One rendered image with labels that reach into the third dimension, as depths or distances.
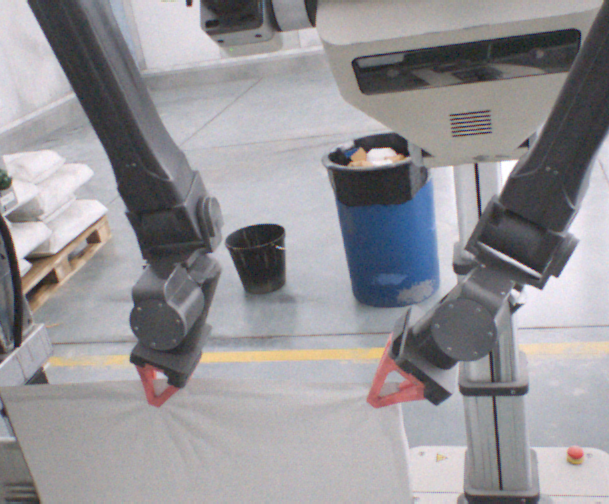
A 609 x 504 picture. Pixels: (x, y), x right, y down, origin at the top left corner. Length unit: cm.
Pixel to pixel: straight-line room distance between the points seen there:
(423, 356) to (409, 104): 48
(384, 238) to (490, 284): 239
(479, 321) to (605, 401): 198
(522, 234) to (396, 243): 237
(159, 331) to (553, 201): 38
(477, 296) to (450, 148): 61
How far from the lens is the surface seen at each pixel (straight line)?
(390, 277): 311
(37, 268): 414
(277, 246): 341
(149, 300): 72
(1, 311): 109
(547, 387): 265
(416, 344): 74
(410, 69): 105
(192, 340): 82
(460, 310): 64
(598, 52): 58
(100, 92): 68
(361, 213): 300
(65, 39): 66
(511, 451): 155
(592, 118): 60
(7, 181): 109
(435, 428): 249
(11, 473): 161
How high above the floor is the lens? 153
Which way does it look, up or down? 23 degrees down
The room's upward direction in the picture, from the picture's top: 10 degrees counter-clockwise
